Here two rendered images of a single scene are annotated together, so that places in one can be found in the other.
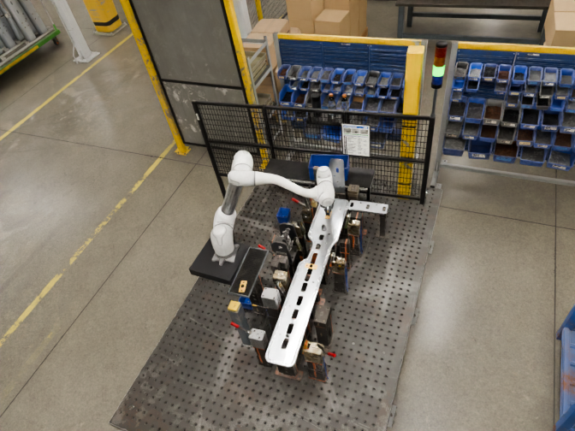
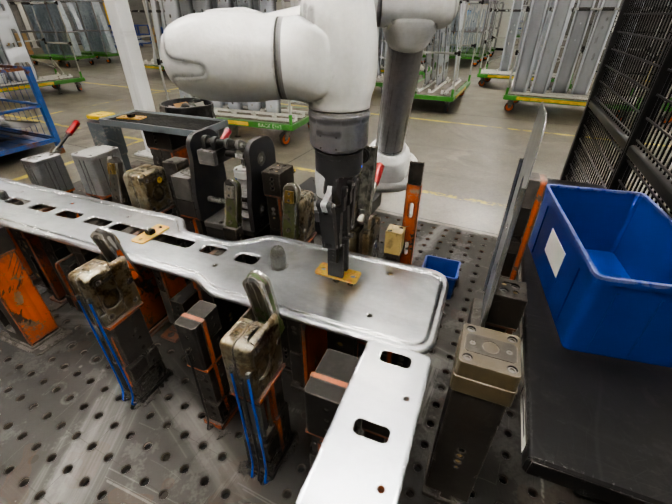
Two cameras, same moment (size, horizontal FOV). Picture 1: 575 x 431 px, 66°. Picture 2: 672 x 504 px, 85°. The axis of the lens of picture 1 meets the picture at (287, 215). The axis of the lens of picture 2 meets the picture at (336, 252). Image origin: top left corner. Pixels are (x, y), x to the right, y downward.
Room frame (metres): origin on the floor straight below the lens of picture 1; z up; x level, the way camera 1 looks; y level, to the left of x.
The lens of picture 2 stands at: (2.18, -0.86, 1.43)
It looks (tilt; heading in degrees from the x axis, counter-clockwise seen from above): 33 degrees down; 86
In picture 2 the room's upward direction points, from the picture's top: straight up
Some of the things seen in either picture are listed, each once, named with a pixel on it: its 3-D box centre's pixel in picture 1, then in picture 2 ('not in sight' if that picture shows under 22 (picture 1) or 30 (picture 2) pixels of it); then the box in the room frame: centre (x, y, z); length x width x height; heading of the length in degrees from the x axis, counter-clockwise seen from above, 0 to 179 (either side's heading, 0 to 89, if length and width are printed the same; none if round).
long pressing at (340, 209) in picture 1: (311, 269); (142, 235); (1.78, -0.09, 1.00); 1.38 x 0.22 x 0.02; 154
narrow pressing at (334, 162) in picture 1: (336, 176); (505, 232); (2.45, -0.42, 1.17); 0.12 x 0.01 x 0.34; 64
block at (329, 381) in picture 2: (355, 227); (335, 427); (2.20, -0.50, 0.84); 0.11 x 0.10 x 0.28; 64
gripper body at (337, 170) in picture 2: not in sight; (338, 175); (2.22, -0.30, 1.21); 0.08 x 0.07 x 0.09; 64
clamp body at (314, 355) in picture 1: (316, 361); not in sight; (1.19, 0.00, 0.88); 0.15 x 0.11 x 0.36; 64
